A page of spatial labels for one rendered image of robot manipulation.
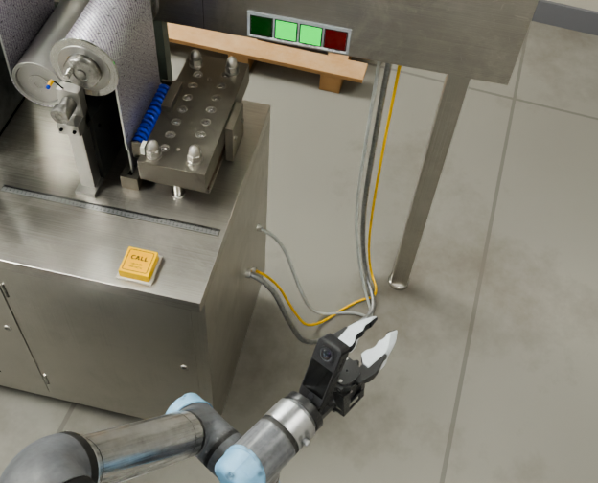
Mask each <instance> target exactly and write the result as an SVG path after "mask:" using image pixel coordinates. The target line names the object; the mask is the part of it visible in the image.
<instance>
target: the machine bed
mask: <svg viewBox="0 0 598 483"><path fill-rule="evenodd" d="M241 102H242V103H243V118H244V121H243V136H242V138H241V142H240V145H239V148H238V150H237V153H236V156H235V158H234V161H228V160H226V158H225V154H224V157H223V159H222V162H221V165H220V167H219V170H218V174H217V176H216V179H215V182H214V184H213V187H212V189H211V192H210V194H206V193H202V192H198V191H193V190H188V189H185V191H186V195H185V196H184V197H183V198H181V199H176V198H173V196H172V190H173V186H169V185H164V184H159V183H155V182H153V181H149V180H145V179H144V181H143V184H142V186H141V188H140V190H139V191H137V190H132V189H128V188H124V187H122V183H121V178H120V175H121V173H122V171H123V169H124V167H125V165H126V163H127V160H128V153H127V149H126V146H125V141H124V142H123V144H122V146H121V148H120V150H119V152H118V154H117V156H116V158H115V160H114V162H113V164H112V166H111V168H110V170H109V172H108V174H107V176H106V178H104V182H103V185H102V187H101V188H100V190H99V192H98V194H97V196H96V197H95V198H94V197H89V196H84V195H76V192H75V191H76V189H77V187H78V185H79V184H80V182H81V179H80V175H79V172H78V168H77V165H76V161H75V157H74V153H73V150H72V147H71V143H70V139H69V135H66V134H61V133H58V127H57V122H56V121H54V120H53V118H52V117H51V114H50V113H51V111H52V109H53V108H52V107H48V106H43V105H40V104H37V103H34V102H32V101H30V100H28V99H27V98H26V97H23V99H22V100H21V102H20V103H19V105H18V106H17V108H16V109H15V111H14V112H13V114H12V115H11V117H10V118H9V120H8V121H7V123H6V124H5V126H4V127H3V129H2V130H1V132H0V190H1V188H2V187H3V185H4V184H6V185H11V186H14V187H19V188H24V189H29V190H34V191H38V192H42V193H47V194H52V195H57V196H65V197H70V198H74V199H79V200H83V201H88V202H93V203H98V204H102V205H106V206H111V207H116V208H121V209H126V210H129V211H134V212H139V213H144V214H149V215H153V216H158V217H162V218H167V219H175V220H180V221H185V222H189V223H194V224H198V225H203V226H208V227H213V228H217V229H221V230H220V232H219V235H218V237H217V236H212V235H207V234H203V233H198V232H194V231H189V230H185V229H180V228H175V227H170V226H167V225H162V224H157V223H152V222H147V221H143V220H139V219H134V218H126V217H121V216H116V215H111V214H107V213H103V212H98V211H93V210H88V209H84V208H80V207H75V206H70V205H65V204H61V203H56V202H52V201H47V200H43V199H38V198H33V197H28V196H23V195H16V194H11V193H6V192H2V191H0V269H3V270H7V271H11V272H16V273H21V274H25V275H30V276H34V277H38V278H42V279H47V280H52V281H56V282H61V283H64V284H69V285H73V286H78V287H83V288H91V289H95V290H99V291H103V292H108V293H113V294H117V295H122V296H125V297H130V298H134V299H139V300H144V301H148V302H152V303H156V304H161V305H165V306H170V307H175V308H179V309H183V310H187V311H195V312H201V311H202V309H203V306H204V303H205V300H206V297H207V294H208V291H209V289H210V286H211V284H212V281H213V278H214V275H215V273H216V270H217V267H218V264H219V259H220V256H221V254H222V251H223V248H224V246H225V243H226V240H227V237H228V235H229V232H230V229H231V226H232V223H233V220H234V218H235V215H236V213H237V210H238V207H239V204H240V201H241V199H242V194H243V191H244V188H245V185H246V183H247V180H248V177H249V175H250V172H251V169H252V166H253V164H254V161H255V158H256V155H257V152H258V149H259V146H260V144H261V142H262V139H263V136H264V133H265V129H266V126H267V123H268V120H269V117H270V104H265V103H255V102H250V101H246V100H241ZM130 246H131V247H135V248H140V249H145V250H148V251H153V252H157V253H158V255H160V256H163V258H162V260H161V263H160V265H159V267H158V269H157V272H156V274H155V277H154V279H153V281H152V284H151V286H149V285H144V284H139V283H135V282H131V281H126V280H122V279H117V278H116V275H117V273H118V271H119V268H120V266H121V263H122V261H123V259H124V257H125V254H126V253H127V250H128V248H129V247H130Z"/></svg>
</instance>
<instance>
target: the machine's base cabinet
mask: <svg viewBox="0 0 598 483"><path fill-rule="evenodd" d="M269 132H270V117H269V120H268V123H267V126H266V129H265V131H264V136H263V139H262V142H261V144H260V146H259V149H258V152H257V155H256V158H255V161H254V164H253V166H252V169H251V172H250V175H249V177H248V180H247V183H246V185H245V188H244V191H243V194H242V197H241V201H240V204H239V207H238V210H237V213H236V215H235V218H234V220H233V223H232V226H231V229H230V232H229V235H228V237H227V240H226V243H225V245H224V248H223V251H222V254H221V256H220V259H219V262H218V267H217V270H216V273H215V275H214V278H213V281H212V284H211V286H210V289H209V291H208V294H207V297H206V300H205V303H204V306H203V309H202V311H201V312H195V311H191V310H183V309H179V308H175V307H170V306H165V305H161V304H156V303H152V302H148V301H144V300H139V299H134V298H130V297H125V296H122V295H117V294H113V293H108V292H103V291H99V290H95V289H91V288H86V287H78V286H73V285H69V284H64V283H61V282H56V281H52V280H47V279H42V278H38V277H34V276H30V275H25V274H21V273H16V272H11V271H8V270H3V269H0V385H2V386H6V387H10V388H14V389H18V390H23V391H27V392H31V393H35V394H39V395H43V396H47V397H52V398H56V399H60V400H65V401H68V402H72V403H80V404H84V405H88V406H93V407H97V408H100V409H105V410H109V411H113V412H117V413H122V414H126V415H129V416H134V417H138V418H142V419H149V418H153V417H157V416H161V415H165V414H166V412H167V410H168V409H169V407H170V406H171V405H172V404H173V403H174V402H175V401H176V400H177V399H178V398H181V397H182V396H183V395H185V394H187V393H196V394H198V395H199V397H200V398H201V399H203V400H204V401H206V402H208V403H209V404H210V405H211V406H212V407H213V408H214V409H215V410H216V411H217V413H218V414H219V415H220V416H221V415H222V412H223V409H224V406H225V403H226V400H227V396H228V393H229V390H230V386H231V383H232V380H233V377H234V374H235V371H236V368H237V364H238V361H239V358H240V354H241V351H242V345H243V342H244V340H245V336H246V333H247V330H248V326H249V323H250V320H251V316H252V313H253V310H254V307H255V304H256V301H257V297H258V294H259V291H260V287H261V283H259V282H258V281H256V280H254V279H252V278H245V273H246V269H248V268H251V269H252V267H253V266H256V267H257V270H259V271H261V272H263V273H265V242H266V233H265V232H263V231H261V232H259V231H257V226H258V223H260V224H262V225H263V228H264V229H266V215H267V187H268V159H269Z"/></svg>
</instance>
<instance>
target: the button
mask: <svg viewBox="0 0 598 483"><path fill-rule="evenodd" d="M158 260H159V256H158V253H157V252H153V251H148V250H145V249H140V248H135V247H131V246H130V247H129V248H128V250H127V252H126V254H125V257H124V259H123V261H122V263H121V266H120V268H119V274H120V276H122V277H127V278H130V279H135V280H140V281H144V282H149V281H150V278H151V276H152V273H153V271H154V269H155V267H156V265H157V262H158Z"/></svg>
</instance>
